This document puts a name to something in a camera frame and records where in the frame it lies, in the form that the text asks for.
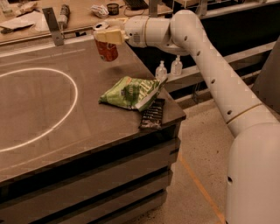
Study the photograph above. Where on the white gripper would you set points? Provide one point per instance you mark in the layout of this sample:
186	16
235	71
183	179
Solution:
135	31

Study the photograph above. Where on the red coke can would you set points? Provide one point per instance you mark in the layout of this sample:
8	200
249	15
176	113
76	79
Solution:
108	52

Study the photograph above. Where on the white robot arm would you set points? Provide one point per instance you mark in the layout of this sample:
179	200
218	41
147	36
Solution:
253	176

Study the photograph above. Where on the black mesh cup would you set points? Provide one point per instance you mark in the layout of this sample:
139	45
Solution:
113	9

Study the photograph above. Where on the white crumpled packet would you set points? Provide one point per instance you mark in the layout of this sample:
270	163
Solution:
100	11

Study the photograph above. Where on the black keyboard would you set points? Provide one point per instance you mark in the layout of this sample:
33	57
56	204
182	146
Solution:
136	5

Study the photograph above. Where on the clear sanitizer bottle left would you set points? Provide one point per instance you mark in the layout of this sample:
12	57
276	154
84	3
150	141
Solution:
161	71

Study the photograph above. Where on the clear sanitizer bottle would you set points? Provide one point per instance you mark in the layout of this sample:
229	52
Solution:
176	66
161	71

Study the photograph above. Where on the green chip bag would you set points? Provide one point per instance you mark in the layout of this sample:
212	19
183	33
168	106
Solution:
133	93

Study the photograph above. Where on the clear sanitizer bottle right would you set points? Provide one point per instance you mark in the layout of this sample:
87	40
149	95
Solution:
176	66

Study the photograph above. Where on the white papers stack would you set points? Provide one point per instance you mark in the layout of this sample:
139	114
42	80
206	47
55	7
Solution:
34	18

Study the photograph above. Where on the black snack bar wrapper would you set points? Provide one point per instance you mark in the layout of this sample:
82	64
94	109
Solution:
153	116

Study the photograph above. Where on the dark counter drawer cabinet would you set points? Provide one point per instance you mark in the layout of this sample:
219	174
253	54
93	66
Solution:
108	186

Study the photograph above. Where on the grey metal bracket middle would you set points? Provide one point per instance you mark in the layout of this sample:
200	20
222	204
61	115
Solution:
153	8

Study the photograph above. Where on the grey metal bracket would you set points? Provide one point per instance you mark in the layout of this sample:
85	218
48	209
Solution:
153	8
53	26
202	8

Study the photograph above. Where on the grey metal bracket left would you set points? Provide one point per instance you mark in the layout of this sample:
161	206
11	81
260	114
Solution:
53	26

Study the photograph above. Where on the grey metal bracket right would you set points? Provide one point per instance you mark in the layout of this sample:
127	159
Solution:
202	8

